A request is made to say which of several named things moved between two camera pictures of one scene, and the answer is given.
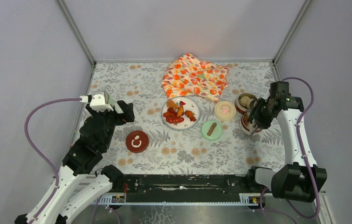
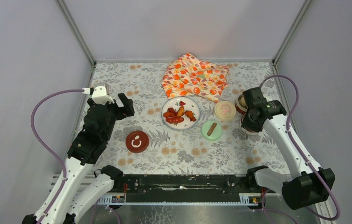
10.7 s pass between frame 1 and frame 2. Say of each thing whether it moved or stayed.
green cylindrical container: stayed
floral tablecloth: stayed
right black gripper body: moved
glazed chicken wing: stayed
